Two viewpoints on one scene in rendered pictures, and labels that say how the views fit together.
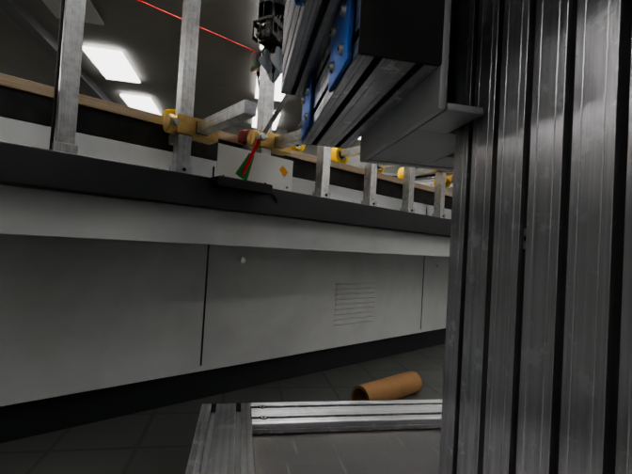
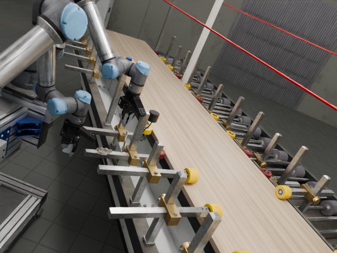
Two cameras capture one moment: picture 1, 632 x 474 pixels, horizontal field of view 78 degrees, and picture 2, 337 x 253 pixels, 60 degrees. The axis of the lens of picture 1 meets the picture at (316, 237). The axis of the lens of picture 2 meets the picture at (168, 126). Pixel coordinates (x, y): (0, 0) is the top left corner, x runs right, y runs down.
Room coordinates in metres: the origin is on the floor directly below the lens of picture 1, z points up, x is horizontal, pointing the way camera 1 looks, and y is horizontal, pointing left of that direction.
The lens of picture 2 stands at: (1.53, -1.21, 1.76)
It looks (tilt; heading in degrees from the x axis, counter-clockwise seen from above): 25 degrees down; 99
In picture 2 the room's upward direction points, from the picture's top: 24 degrees clockwise
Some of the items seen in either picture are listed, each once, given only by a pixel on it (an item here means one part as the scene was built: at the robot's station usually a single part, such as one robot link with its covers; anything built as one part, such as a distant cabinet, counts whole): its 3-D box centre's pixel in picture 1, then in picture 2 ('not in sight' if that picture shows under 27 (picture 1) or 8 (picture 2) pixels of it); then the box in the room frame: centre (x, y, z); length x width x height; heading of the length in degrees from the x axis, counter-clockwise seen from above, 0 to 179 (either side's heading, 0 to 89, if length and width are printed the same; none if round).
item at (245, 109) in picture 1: (206, 127); (114, 133); (1.01, 0.30, 0.82); 0.43 x 0.03 x 0.04; 41
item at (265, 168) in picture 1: (257, 169); (120, 161); (1.14, 0.18, 0.75); 0.26 x 0.01 x 0.10; 131
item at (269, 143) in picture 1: (269, 142); (132, 154); (1.20, 0.16, 0.84); 0.13 x 0.06 x 0.05; 131
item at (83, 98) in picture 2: not in sight; (80, 103); (0.94, -0.09, 1.12); 0.09 x 0.08 x 0.11; 72
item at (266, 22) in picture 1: (272, 25); (130, 100); (1.08, 0.16, 1.15); 0.09 x 0.08 x 0.12; 151
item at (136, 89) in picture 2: not in sight; (135, 87); (1.09, 0.15, 1.23); 0.08 x 0.08 x 0.05
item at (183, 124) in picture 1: (191, 129); (120, 132); (1.03, 0.35, 0.83); 0.13 x 0.06 x 0.05; 131
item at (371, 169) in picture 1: (371, 159); (161, 214); (1.51, -0.20, 0.89); 0.03 x 0.03 x 0.48; 41
